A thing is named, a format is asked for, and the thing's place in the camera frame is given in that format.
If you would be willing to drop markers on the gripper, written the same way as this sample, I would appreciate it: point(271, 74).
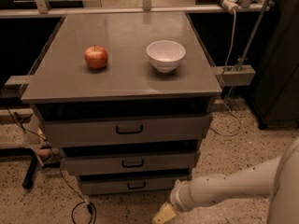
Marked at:
point(177, 194)

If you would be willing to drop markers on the grey bottom drawer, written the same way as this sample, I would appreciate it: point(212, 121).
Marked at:
point(130, 185)

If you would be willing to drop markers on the grey drawer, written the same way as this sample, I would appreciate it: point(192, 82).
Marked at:
point(97, 132)
point(129, 163)
point(130, 185)

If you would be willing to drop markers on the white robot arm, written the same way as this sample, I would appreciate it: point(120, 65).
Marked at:
point(277, 179)

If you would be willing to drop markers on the grey middle drawer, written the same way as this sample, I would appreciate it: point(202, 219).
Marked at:
point(129, 163)

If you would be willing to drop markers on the grey top drawer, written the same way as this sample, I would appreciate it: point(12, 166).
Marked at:
point(97, 132)

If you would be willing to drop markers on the grey drawer cabinet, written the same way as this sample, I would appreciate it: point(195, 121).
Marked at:
point(65, 88)

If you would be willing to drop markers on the black bar on floor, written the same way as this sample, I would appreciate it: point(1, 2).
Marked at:
point(28, 180)

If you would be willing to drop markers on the white ceramic bowl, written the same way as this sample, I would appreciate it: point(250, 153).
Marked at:
point(165, 55)

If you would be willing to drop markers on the dark cabinet at right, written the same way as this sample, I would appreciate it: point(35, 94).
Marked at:
point(274, 92)

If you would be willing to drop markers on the red apple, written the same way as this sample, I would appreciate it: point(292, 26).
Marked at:
point(96, 57)

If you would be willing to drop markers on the white power strip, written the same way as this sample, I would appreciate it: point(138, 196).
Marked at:
point(225, 0)

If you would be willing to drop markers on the thin metal rod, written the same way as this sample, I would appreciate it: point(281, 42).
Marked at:
point(240, 61)

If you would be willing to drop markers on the grey right side bracket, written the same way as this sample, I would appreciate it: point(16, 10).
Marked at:
point(233, 78)

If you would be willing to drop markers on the grey bracket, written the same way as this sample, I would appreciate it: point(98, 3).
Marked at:
point(233, 78)
point(15, 86)

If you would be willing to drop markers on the grey left side bracket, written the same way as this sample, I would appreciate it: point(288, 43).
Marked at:
point(15, 86)

